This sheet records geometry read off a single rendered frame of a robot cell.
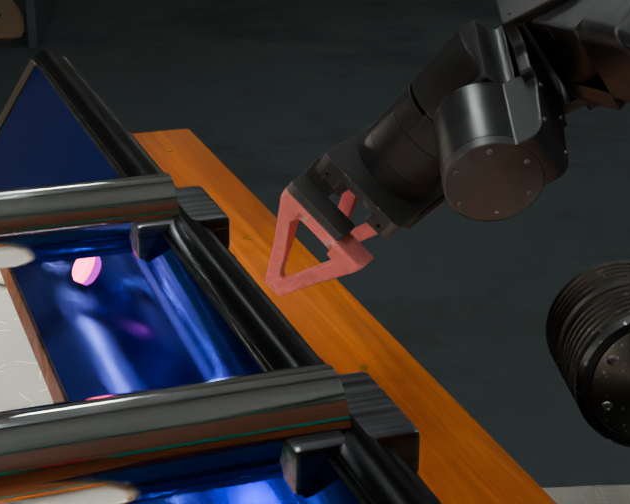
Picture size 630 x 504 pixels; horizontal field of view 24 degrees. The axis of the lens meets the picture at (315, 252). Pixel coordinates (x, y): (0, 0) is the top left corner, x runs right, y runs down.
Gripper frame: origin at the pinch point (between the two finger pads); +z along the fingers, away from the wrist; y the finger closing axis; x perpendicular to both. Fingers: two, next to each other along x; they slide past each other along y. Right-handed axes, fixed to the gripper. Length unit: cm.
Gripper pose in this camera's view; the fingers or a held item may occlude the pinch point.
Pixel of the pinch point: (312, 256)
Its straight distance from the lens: 98.0
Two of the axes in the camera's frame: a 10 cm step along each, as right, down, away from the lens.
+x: -6.9, -7.1, 0.9
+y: 4.4, -3.2, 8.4
